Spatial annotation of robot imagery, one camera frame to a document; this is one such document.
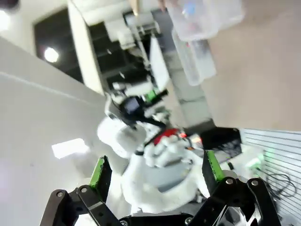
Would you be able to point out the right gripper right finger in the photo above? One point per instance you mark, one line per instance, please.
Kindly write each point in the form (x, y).
(215, 174)

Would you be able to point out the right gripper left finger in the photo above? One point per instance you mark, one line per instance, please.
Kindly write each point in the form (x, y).
(98, 183)

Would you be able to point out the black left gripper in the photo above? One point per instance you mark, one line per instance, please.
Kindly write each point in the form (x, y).
(130, 108)

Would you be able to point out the clear plastic bin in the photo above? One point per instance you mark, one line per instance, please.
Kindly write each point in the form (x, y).
(195, 61)
(204, 18)

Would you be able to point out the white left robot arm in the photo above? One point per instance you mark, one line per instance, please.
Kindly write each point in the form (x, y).
(150, 169)

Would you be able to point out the black electronics box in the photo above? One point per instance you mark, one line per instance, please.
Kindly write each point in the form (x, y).
(221, 141)

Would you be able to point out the white slatted panel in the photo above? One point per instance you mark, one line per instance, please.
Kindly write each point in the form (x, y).
(277, 153)

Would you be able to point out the round ceiling light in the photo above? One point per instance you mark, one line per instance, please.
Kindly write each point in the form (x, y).
(51, 54)

